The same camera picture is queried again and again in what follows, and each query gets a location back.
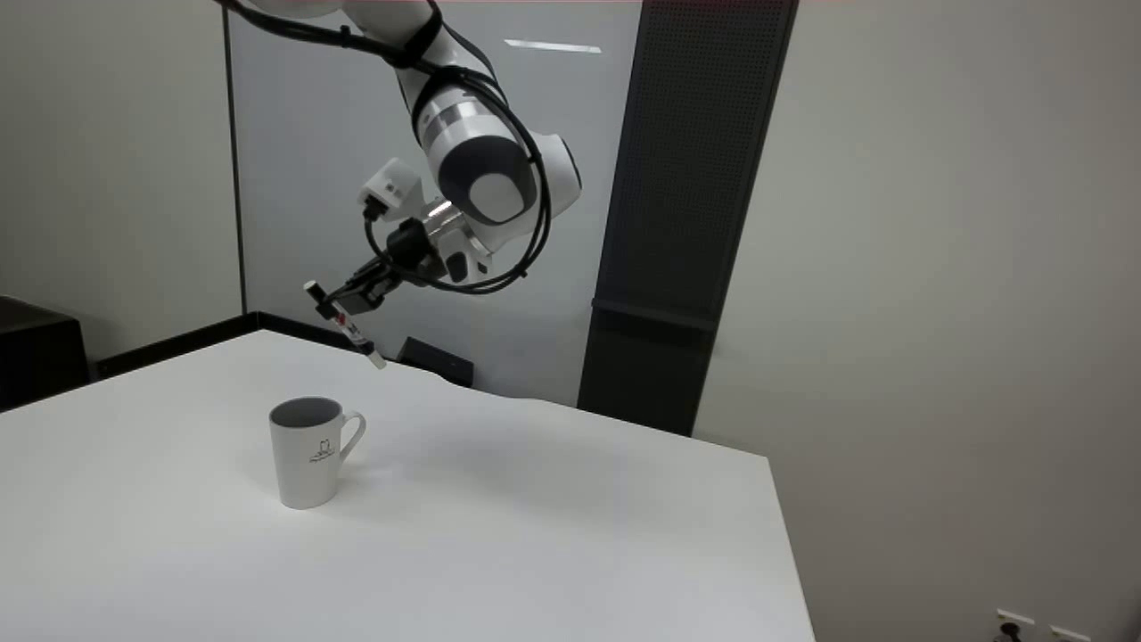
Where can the large whiteboard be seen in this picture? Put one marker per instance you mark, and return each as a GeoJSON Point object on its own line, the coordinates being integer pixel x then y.
{"type": "Point", "coordinates": [309, 155]}

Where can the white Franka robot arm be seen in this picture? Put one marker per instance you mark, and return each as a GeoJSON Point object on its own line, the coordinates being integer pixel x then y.
{"type": "Point", "coordinates": [494, 160]}

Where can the dark vertical wall panel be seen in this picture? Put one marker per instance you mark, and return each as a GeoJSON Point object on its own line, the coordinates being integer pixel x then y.
{"type": "Point", "coordinates": [679, 202]}

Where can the white ceramic mug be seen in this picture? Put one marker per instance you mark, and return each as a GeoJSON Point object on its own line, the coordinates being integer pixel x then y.
{"type": "Point", "coordinates": [304, 457]}

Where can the Franka gripper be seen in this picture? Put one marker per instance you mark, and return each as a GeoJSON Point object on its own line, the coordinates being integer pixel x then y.
{"type": "Point", "coordinates": [412, 250]}

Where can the black cabinet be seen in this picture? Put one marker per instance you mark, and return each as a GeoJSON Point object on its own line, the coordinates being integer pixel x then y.
{"type": "Point", "coordinates": [37, 353]}

